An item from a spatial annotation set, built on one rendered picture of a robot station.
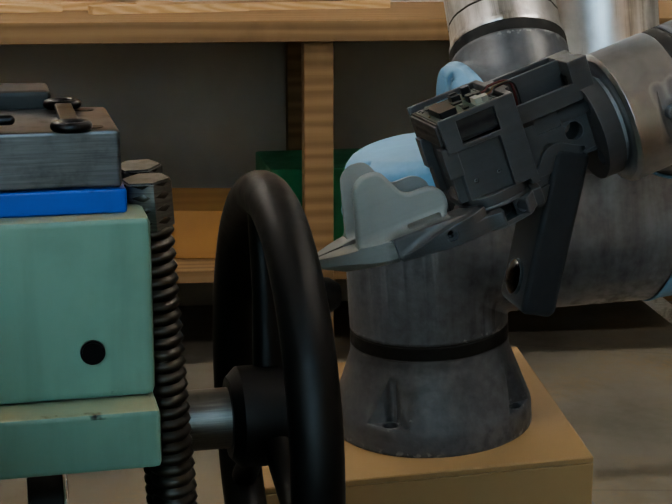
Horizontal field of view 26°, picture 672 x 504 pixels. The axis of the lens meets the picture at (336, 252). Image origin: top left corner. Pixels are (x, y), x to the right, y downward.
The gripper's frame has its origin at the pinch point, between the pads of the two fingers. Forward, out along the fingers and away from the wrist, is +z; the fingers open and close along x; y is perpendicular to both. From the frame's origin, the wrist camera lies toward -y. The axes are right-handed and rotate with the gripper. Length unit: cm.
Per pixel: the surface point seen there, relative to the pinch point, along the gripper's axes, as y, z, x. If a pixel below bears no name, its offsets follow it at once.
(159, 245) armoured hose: 10.5, 10.5, 18.5
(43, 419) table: 6.1, 18.7, 23.4
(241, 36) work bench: -18, -31, -242
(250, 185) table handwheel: 9.4, 4.3, 9.5
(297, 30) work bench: -21, -43, -241
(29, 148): 17.7, 14.4, 20.3
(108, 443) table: 3.7, 16.4, 23.5
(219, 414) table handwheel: -2.2, 10.8, 10.5
